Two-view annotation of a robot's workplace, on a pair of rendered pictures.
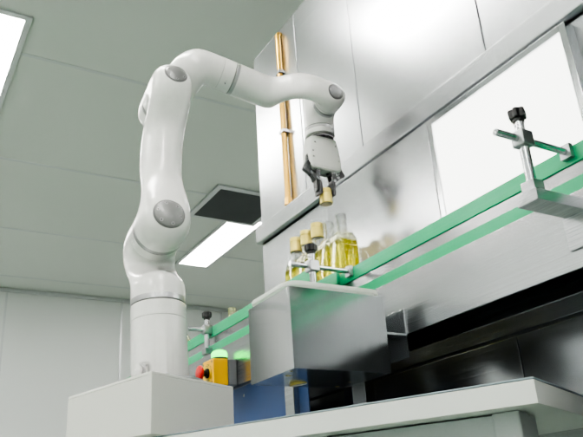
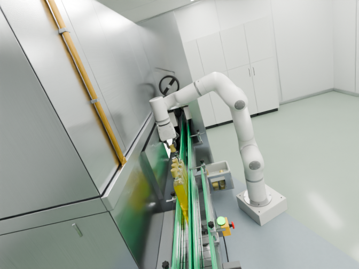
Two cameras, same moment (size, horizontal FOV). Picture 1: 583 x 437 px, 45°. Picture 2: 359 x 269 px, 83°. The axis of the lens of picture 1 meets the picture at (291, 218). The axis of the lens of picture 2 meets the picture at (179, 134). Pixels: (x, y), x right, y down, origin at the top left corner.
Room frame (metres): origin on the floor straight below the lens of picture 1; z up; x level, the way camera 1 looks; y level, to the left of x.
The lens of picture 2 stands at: (2.61, 0.73, 1.91)
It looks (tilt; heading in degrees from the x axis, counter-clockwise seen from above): 20 degrees down; 220
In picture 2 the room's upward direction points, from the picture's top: 18 degrees counter-clockwise
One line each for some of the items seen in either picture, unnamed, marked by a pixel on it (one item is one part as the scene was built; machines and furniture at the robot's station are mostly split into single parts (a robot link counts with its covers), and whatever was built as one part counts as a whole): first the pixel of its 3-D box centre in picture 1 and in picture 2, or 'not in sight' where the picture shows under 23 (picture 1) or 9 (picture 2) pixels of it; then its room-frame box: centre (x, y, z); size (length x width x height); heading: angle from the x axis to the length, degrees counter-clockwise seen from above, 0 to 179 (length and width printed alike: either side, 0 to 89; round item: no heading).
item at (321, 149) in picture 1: (321, 154); (166, 129); (1.73, -0.10, 1.52); 0.10 x 0.07 x 0.11; 122
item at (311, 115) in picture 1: (318, 109); (159, 108); (1.72, -0.10, 1.66); 0.09 x 0.08 x 0.13; 25
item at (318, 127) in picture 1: (320, 135); (163, 120); (1.73, -0.10, 1.58); 0.09 x 0.08 x 0.03; 122
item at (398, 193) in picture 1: (435, 186); (161, 144); (1.56, -0.36, 1.32); 0.90 x 0.03 x 0.34; 31
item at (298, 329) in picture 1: (329, 341); (213, 178); (1.41, -0.06, 0.92); 0.27 x 0.17 x 0.15; 121
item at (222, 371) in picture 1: (219, 375); (223, 227); (1.87, 0.22, 0.96); 0.07 x 0.07 x 0.07; 31
